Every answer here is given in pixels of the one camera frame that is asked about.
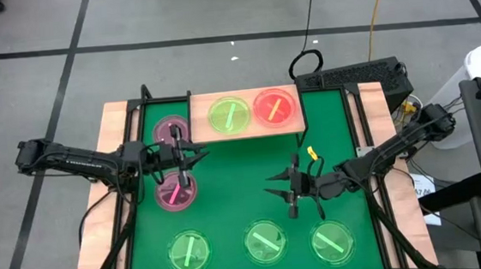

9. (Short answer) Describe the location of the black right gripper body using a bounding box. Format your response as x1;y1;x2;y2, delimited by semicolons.
283;151;338;220

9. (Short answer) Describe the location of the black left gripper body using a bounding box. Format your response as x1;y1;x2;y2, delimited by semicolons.
139;123;194;193

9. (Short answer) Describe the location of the pink translucent plastic plate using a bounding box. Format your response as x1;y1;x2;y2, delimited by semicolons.
151;114;192;146
153;168;200;214

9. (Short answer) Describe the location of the green translucent plastic plate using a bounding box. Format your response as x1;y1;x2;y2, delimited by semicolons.
241;217;290;267
308;218;358;269
206;94;253;136
165;227;214;269

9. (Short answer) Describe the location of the red translucent plastic plate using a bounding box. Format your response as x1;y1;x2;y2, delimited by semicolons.
250;87;299;130

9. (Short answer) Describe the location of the wooden shelf with black legs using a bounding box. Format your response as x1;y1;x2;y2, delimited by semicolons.
185;82;311;157

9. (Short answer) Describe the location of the green table mat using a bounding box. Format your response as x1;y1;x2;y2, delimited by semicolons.
115;85;385;269

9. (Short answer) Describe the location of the white paper sheet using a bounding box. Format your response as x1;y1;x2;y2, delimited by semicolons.
409;170;442;229

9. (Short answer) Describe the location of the yellow plug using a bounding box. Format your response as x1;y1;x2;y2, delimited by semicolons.
400;99;418;114

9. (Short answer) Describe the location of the black metal table frame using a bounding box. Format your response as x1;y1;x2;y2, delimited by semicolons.
56;62;440;269

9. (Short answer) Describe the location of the black hanging cable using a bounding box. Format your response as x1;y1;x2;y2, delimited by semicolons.
282;0;327;81

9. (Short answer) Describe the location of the yellow hanging cable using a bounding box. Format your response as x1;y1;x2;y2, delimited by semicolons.
363;0;397;62

